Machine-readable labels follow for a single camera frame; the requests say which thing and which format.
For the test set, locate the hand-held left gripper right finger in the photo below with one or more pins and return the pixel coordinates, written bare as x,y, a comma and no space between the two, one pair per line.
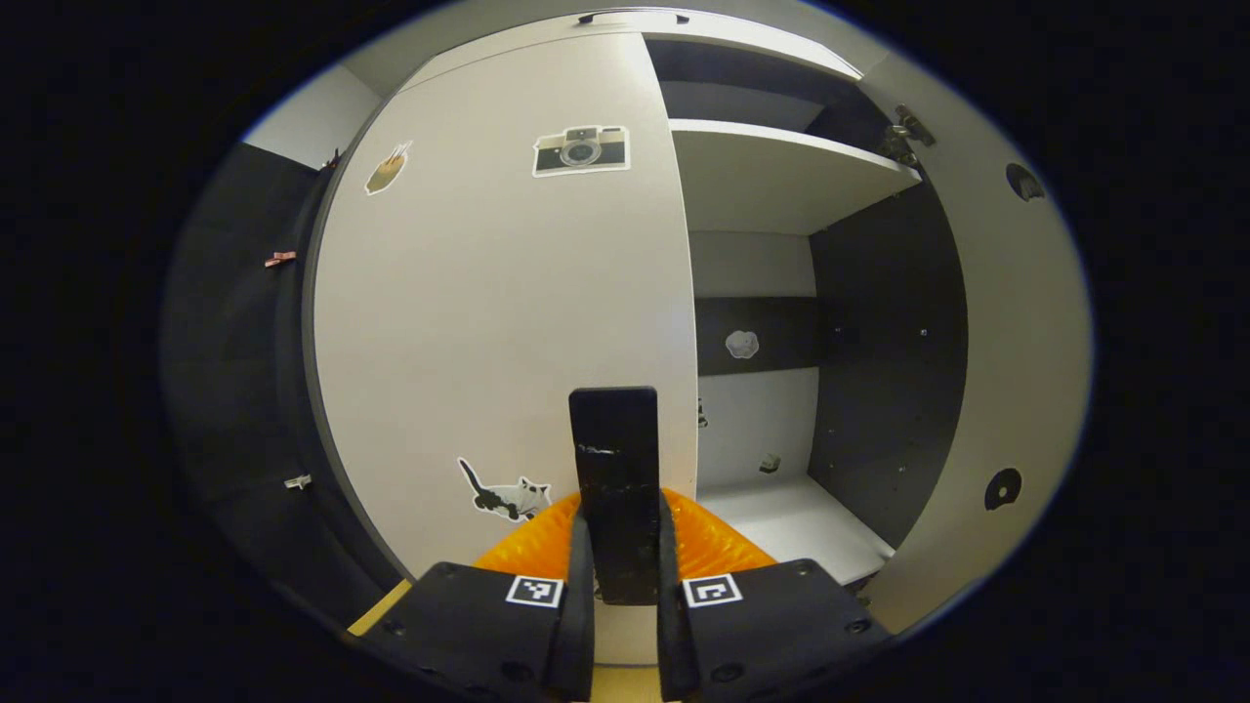
674,644

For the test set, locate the beige cabinet door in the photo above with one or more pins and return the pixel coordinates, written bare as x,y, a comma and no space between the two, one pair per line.
1016,342
488,312

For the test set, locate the metal door hinge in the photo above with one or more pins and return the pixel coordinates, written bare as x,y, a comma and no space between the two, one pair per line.
903,132

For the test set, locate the black cloth clip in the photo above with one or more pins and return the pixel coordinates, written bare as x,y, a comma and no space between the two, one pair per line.
332,159

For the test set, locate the beige cabinet drawer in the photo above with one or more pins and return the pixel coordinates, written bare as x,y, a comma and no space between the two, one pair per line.
547,34

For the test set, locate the black backdrop cloth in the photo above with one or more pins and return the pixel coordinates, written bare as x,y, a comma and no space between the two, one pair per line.
234,371

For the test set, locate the wooden clothes peg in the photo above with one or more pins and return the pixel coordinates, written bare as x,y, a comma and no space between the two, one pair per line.
279,259

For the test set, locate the beige double-door shoe cabinet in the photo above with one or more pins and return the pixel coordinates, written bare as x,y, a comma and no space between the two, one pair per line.
879,342

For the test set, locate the white cabinet shelf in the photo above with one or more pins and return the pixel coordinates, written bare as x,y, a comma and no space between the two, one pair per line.
771,181

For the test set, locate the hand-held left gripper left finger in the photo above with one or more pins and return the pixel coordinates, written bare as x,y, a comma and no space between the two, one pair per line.
580,625

